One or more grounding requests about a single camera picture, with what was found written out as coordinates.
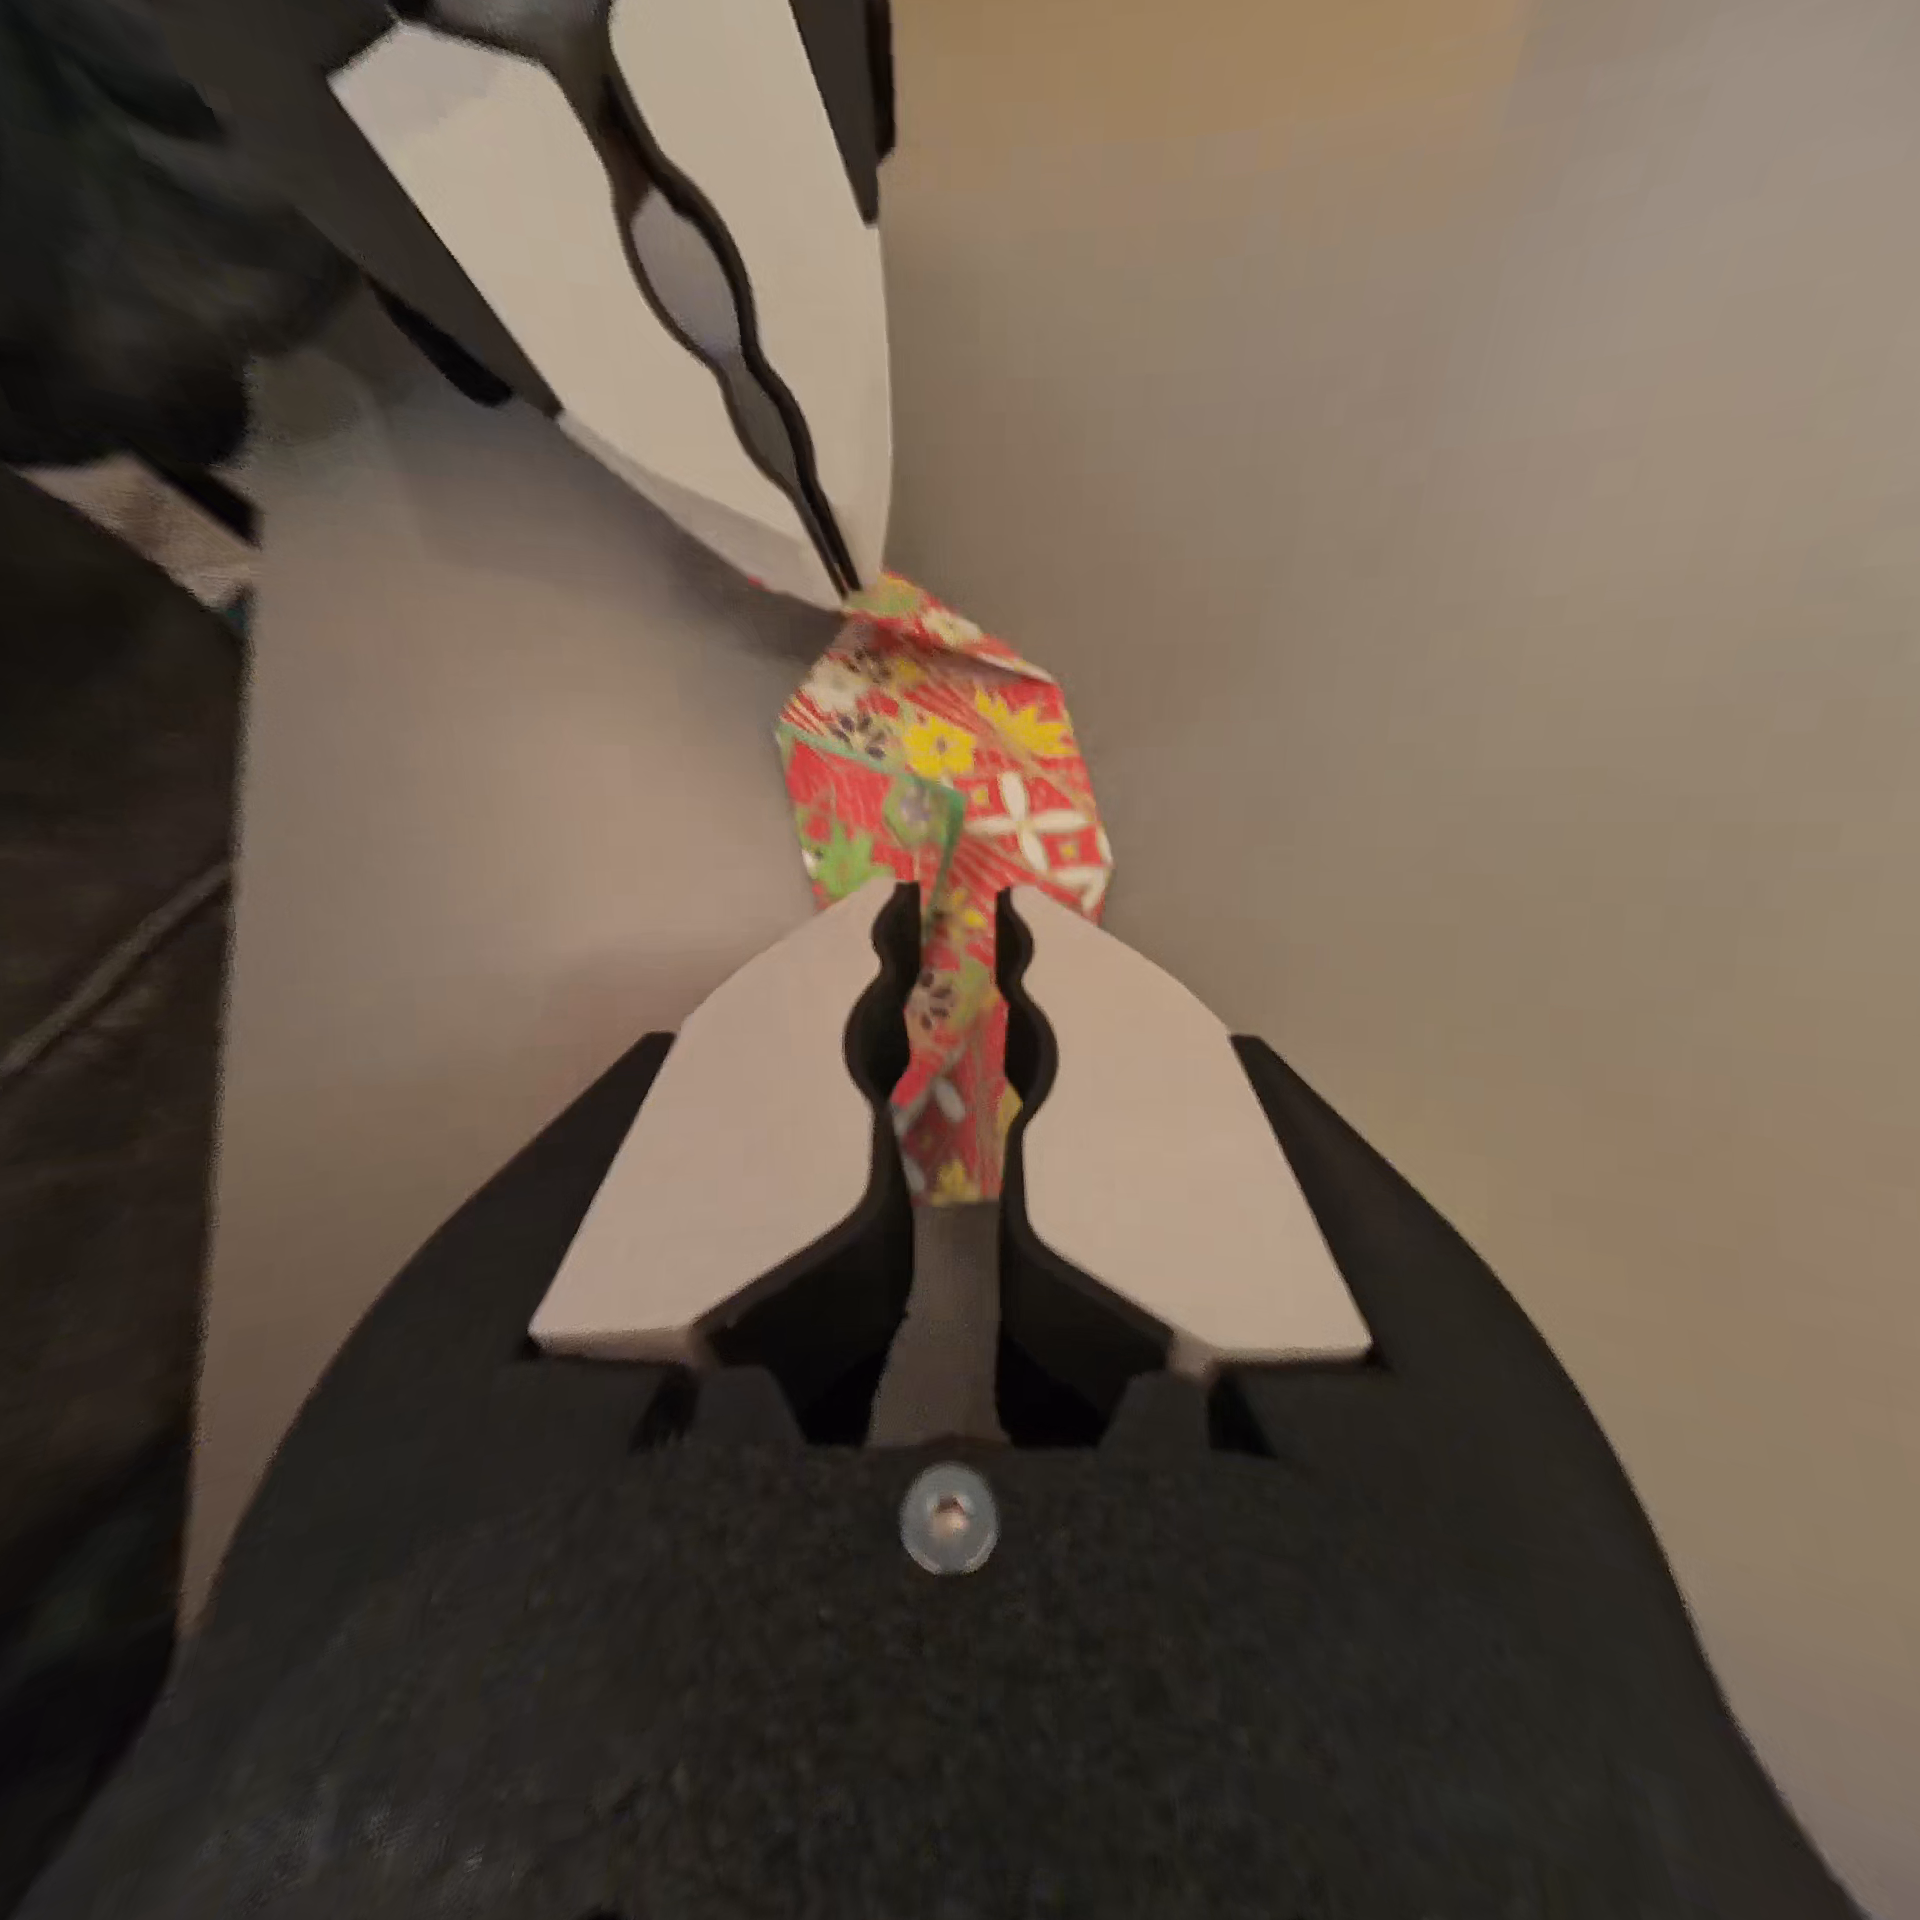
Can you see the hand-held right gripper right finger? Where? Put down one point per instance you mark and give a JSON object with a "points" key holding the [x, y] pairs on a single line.
{"points": [[1185, 1185]]}

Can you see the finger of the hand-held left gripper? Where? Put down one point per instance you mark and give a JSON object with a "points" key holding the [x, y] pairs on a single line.
{"points": [[781, 224], [556, 299]]}

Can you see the red floral green-backed origami paper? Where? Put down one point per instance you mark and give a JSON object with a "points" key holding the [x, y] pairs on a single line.
{"points": [[944, 780]]}

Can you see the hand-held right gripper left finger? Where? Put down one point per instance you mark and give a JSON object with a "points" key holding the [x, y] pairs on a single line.
{"points": [[720, 1171]]}

